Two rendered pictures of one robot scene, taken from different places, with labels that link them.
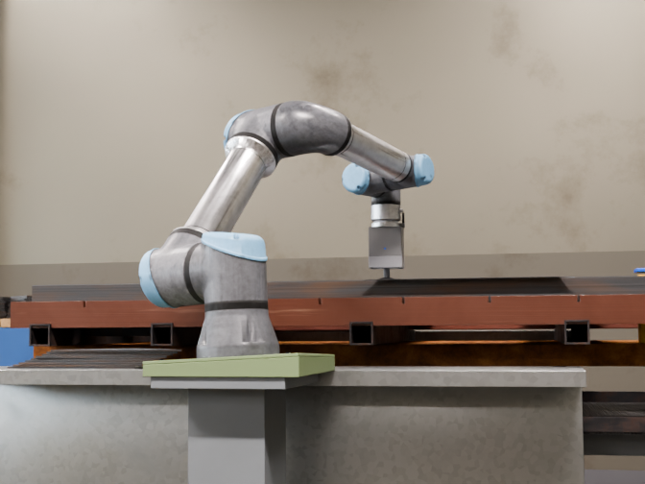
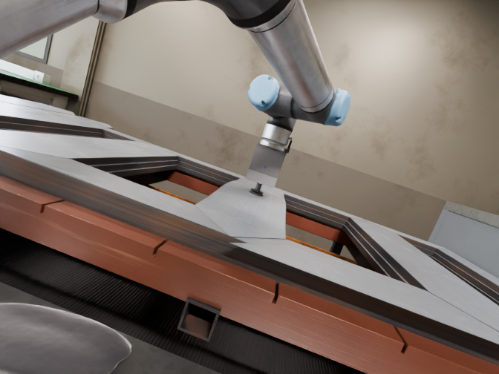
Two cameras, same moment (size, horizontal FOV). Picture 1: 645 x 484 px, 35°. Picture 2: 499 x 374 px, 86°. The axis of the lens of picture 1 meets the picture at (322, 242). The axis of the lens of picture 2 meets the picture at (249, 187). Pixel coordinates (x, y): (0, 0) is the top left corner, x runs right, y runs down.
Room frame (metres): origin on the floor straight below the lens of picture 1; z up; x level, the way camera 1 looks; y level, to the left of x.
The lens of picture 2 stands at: (1.85, -0.05, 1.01)
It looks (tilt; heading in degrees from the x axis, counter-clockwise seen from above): 9 degrees down; 353
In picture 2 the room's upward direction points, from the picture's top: 19 degrees clockwise
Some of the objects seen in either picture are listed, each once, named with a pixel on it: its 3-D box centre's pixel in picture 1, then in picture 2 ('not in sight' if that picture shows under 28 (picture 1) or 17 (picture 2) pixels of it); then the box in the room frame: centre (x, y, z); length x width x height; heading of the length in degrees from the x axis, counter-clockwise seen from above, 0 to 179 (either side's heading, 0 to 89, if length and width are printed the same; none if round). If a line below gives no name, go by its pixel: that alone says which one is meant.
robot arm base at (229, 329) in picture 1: (237, 330); not in sight; (1.89, 0.16, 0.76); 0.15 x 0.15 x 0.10
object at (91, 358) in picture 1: (104, 358); not in sight; (2.24, 0.47, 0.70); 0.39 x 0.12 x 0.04; 79
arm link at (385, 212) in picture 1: (387, 214); (277, 136); (2.60, -0.16, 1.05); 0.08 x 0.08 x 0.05
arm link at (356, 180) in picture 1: (370, 179); (276, 98); (2.51, -0.12, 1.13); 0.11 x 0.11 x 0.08; 55
